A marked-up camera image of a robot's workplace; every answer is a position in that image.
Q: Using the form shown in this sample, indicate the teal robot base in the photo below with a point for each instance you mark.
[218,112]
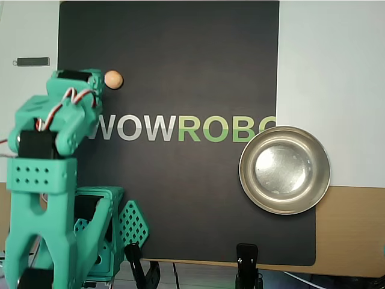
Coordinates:
[133,225]

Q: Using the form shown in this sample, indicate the teal printed robot arm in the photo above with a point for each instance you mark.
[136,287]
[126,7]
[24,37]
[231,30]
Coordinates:
[42,210]

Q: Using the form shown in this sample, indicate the black robot base clamp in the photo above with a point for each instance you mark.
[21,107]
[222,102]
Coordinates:
[135,262]

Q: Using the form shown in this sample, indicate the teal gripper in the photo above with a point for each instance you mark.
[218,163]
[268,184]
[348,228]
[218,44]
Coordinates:
[74,77]

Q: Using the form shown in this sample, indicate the orange wooden ball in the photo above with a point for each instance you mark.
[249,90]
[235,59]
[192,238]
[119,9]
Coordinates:
[114,79]

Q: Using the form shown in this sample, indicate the black mat with WOWROBO print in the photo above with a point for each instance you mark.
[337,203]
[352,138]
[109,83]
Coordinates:
[180,60]

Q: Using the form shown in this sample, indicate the metal bowl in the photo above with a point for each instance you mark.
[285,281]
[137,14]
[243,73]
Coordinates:
[285,168]

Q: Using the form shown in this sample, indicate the black table clamp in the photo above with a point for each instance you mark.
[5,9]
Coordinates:
[380,284]

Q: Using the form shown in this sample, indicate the black USB stick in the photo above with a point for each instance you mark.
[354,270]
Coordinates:
[31,61]

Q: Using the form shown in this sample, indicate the white paper sheet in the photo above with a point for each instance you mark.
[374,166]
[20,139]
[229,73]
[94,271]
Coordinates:
[331,75]
[27,30]

